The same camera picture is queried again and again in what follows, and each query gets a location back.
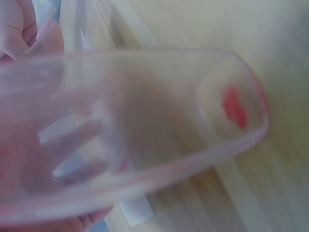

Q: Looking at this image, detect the clear plastic cup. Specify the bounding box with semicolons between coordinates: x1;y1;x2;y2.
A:
0;47;269;218

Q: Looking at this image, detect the white paper piece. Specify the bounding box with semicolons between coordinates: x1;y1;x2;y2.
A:
119;193;155;227

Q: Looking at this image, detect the person's left hand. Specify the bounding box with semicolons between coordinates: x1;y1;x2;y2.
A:
0;0;114;232

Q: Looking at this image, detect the red piece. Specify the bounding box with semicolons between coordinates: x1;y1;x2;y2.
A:
220;86;248;129

